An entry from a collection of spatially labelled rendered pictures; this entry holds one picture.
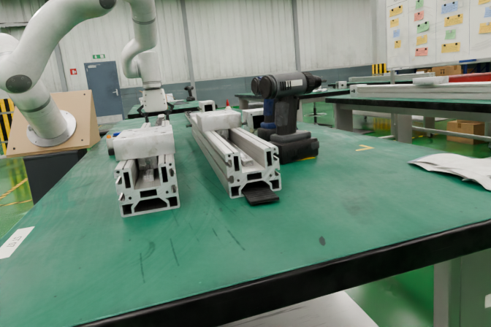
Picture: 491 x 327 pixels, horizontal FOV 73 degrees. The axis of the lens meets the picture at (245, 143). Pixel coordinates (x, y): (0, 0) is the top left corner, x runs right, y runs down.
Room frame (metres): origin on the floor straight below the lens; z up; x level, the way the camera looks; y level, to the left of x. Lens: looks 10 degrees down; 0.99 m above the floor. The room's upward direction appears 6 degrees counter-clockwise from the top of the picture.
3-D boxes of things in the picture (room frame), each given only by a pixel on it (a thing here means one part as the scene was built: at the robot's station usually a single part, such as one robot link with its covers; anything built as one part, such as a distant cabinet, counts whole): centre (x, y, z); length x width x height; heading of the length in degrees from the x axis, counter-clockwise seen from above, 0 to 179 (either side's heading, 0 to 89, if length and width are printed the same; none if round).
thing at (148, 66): (1.52, 0.39, 1.09); 0.09 x 0.08 x 0.13; 106
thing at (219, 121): (0.98, 0.08, 0.87); 0.16 x 0.11 x 0.07; 12
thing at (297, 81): (0.86, -0.14, 0.89); 0.20 x 0.08 x 0.22; 118
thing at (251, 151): (0.98, 0.08, 0.82); 0.80 x 0.10 x 0.09; 12
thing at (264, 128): (1.12, -0.14, 0.89); 0.20 x 0.08 x 0.22; 112
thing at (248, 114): (1.31, -0.04, 0.83); 0.11 x 0.10 x 0.10; 102
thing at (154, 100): (1.52, 0.39, 0.95); 0.10 x 0.07 x 0.11; 103
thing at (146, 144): (0.70, 0.21, 0.87); 0.16 x 0.11 x 0.07; 12
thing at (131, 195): (0.94, 0.26, 0.82); 0.80 x 0.10 x 0.09; 12
